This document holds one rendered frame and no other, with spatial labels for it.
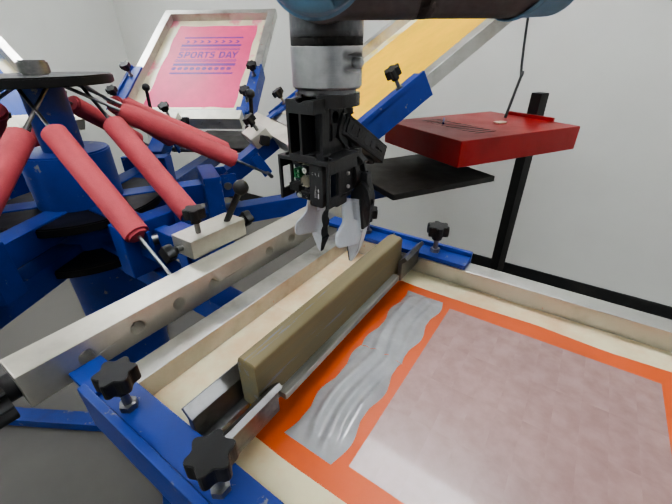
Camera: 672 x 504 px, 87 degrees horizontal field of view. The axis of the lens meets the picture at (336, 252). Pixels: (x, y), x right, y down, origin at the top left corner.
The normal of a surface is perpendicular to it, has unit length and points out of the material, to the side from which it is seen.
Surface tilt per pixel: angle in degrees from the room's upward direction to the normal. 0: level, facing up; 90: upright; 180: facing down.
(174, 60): 32
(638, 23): 90
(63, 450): 0
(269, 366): 90
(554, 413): 0
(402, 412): 0
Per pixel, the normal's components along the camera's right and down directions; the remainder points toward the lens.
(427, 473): 0.00, -0.87
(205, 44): -0.04, -0.48
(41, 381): 0.83, 0.27
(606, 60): -0.56, 0.41
